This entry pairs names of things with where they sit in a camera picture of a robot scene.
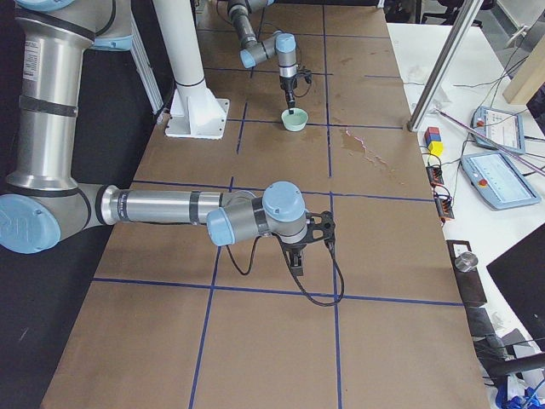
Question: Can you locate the aluminium frame post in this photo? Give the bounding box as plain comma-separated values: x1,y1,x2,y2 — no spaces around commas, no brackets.
407,0,484,132

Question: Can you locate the teach pendant tablet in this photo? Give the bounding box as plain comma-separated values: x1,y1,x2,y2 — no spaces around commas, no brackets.
471,107,525,153
461,153,542,210

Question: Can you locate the near teach pendant tablet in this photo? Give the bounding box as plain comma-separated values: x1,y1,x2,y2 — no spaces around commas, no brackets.
461,153,542,210

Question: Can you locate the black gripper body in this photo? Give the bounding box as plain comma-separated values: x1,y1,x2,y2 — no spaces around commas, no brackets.
279,67,312,93
280,210,335,254

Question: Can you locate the red blue yellow cube block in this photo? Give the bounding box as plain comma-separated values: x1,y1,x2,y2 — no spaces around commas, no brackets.
424,126,444,157

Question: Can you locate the long grabber stick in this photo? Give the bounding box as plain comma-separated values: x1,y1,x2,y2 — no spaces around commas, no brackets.
433,108,545,175

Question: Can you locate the black monitor corner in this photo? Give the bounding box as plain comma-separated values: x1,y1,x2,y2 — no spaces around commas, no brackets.
487,226,545,350

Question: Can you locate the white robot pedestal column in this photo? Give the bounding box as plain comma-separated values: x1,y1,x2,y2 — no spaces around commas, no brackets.
153,0,230,140

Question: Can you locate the orange black terminal strip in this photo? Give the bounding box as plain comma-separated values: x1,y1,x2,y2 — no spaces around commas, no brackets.
426,164,455,224

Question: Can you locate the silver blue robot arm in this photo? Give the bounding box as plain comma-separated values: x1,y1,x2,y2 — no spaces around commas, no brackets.
227,0,312,114
1,1,340,278

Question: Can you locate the silver metal knob weight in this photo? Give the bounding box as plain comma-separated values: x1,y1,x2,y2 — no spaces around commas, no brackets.
454,251,479,273

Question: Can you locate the far teach pendant tablet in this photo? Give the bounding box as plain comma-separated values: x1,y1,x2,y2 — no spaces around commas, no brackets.
471,107,525,153

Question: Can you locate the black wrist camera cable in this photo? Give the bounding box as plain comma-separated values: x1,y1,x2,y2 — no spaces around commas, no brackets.
222,238,344,307

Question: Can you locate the mint green bowl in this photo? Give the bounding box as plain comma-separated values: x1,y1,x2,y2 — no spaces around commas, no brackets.
281,107,308,132

